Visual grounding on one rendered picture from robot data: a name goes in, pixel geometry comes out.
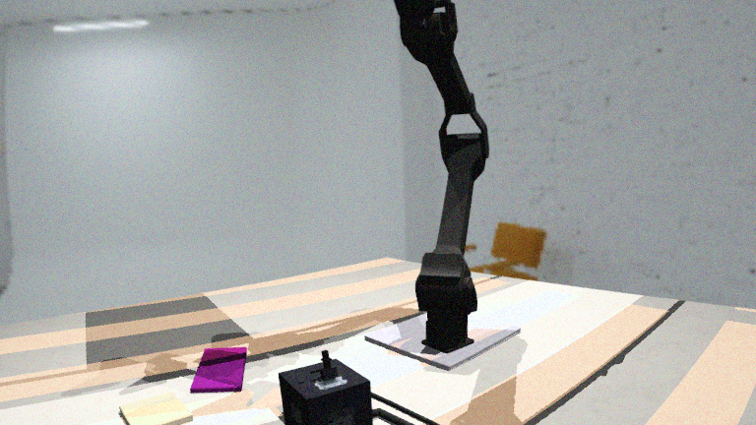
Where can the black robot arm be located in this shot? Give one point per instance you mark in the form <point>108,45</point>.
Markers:
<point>444,286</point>

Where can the flat magenta rectangular slab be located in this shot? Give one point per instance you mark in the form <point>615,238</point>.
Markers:
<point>220,370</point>

